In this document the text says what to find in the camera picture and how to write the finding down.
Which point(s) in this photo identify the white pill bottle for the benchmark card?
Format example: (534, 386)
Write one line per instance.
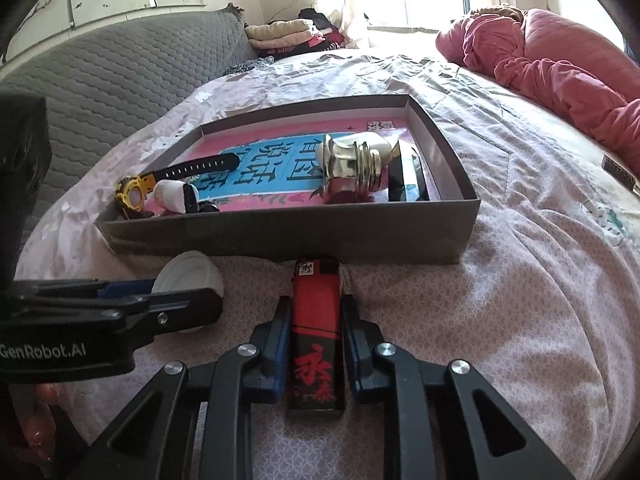
(170, 196)

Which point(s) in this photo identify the pile of folded clothes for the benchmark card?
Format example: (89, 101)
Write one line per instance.
(290, 32)

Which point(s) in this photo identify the sheer white curtain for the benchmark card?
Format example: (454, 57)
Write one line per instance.
(360, 0)

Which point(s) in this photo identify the white round lid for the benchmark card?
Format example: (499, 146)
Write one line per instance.
(190, 272)

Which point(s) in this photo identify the person's left hand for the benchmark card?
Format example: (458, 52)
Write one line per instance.
(42, 425)

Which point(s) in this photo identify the red and black lighter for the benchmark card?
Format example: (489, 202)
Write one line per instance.
(315, 340)

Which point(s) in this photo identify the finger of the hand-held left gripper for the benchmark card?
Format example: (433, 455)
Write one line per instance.
(130, 287)
(190, 307)

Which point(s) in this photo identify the pink quilt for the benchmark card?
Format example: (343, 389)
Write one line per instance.
(560, 60)

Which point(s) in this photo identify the grey quilted headboard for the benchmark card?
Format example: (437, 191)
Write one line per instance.
(125, 85)

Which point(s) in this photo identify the pink floral bed sheet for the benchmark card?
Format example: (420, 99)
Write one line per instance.
(525, 285)

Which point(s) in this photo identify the dark floral cloth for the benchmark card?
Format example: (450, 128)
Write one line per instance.
(250, 65)

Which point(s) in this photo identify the small black flat object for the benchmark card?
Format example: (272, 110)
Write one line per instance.
(620, 170)

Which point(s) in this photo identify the yellow and black wristwatch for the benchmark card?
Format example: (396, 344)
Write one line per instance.
(132, 192)

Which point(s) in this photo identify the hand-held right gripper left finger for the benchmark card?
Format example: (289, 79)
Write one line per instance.
(281, 355)

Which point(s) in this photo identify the grey cardboard box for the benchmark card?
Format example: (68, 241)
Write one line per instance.
(300, 232)

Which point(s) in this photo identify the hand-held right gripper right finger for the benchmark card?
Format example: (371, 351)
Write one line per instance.
(352, 355)

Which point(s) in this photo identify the pink and blue book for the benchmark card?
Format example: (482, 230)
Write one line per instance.
(280, 180)

